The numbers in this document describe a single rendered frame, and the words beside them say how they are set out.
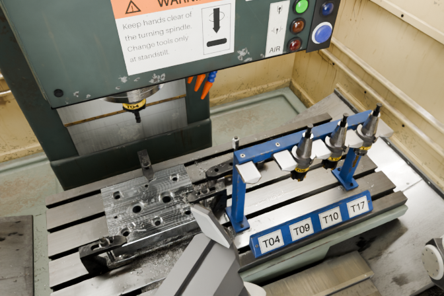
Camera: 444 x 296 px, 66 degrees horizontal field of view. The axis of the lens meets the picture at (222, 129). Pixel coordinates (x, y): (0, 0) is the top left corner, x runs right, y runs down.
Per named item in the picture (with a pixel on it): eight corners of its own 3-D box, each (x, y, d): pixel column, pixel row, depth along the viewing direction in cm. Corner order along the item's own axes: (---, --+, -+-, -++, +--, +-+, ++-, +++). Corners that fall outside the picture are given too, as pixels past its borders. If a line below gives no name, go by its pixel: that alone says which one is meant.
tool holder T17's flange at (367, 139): (370, 128, 104) (372, 122, 103) (380, 142, 100) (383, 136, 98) (351, 131, 104) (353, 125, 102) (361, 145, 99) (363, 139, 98)
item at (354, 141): (366, 145, 98) (367, 143, 98) (351, 150, 97) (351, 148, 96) (351, 129, 103) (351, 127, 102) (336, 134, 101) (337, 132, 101)
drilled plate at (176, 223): (206, 224, 110) (205, 216, 107) (115, 257, 102) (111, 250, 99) (184, 172, 125) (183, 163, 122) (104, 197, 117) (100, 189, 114)
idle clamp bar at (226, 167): (270, 164, 133) (271, 153, 129) (210, 189, 125) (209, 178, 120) (263, 156, 136) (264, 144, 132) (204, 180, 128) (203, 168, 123)
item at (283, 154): (300, 168, 92) (300, 166, 92) (283, 174, 91) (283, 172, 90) (287, 150, 97) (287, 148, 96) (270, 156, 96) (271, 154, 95)
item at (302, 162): (306, 147, 99) (308, 141, 97) (317, 162, 95) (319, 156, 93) (287, 153, 97) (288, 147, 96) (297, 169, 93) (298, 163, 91)
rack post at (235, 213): (250, 227, 114) (257, 172, 93) (236, 233, 112) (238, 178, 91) (238, 203, 120) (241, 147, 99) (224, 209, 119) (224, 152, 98)
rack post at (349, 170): (359, 186, 126) (386, 129, 105) (346, 191, 124) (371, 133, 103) (342, 166, 132) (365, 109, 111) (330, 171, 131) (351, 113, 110)
